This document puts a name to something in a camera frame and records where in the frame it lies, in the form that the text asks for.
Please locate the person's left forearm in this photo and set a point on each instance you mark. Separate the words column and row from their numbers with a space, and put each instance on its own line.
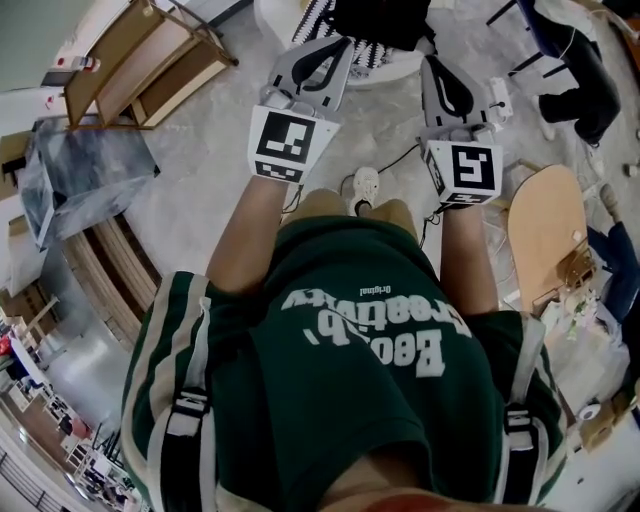
column 250, row 230

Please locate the person's white shoe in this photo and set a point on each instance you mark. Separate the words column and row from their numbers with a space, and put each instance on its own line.
column 363, row 187

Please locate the oval wooden board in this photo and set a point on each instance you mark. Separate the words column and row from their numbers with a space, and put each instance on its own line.
column 547, row 230

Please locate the white power strip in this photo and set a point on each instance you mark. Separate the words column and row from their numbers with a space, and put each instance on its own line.
column 499, row 100

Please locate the black and white striped cushion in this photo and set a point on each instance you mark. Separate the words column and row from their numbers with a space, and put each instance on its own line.
column 370, row 55

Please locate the small white round camera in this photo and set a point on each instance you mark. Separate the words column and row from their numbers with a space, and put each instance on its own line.
column 588, row 412

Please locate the dark blue chair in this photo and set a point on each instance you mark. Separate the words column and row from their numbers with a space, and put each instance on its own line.
column 537, row 30

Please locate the person's right forearm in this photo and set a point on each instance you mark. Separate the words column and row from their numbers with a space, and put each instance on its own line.
column 465, row 260

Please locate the black cloth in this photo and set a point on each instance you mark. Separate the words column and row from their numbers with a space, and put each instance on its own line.
column 380, row 22

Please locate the person's green printed shirt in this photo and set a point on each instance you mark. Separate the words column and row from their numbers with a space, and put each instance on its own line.
column 340, row 360

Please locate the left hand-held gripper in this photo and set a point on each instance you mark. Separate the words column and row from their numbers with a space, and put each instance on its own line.
column 285, row 142

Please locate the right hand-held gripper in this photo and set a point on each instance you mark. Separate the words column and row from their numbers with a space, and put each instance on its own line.
column 470, row 167

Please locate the wooden shelf frame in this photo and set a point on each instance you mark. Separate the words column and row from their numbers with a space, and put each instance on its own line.
column 145, row 60

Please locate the person's khaki shorts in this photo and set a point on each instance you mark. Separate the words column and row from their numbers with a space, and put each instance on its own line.
column 325, row 202

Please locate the white round seat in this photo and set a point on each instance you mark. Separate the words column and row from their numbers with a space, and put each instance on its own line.
column 385, row 70

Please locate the red and white wall device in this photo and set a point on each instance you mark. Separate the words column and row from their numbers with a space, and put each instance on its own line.
column 80, row 63

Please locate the stack of wooden slats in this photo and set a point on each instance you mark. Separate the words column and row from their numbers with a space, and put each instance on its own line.
column 120, row 270

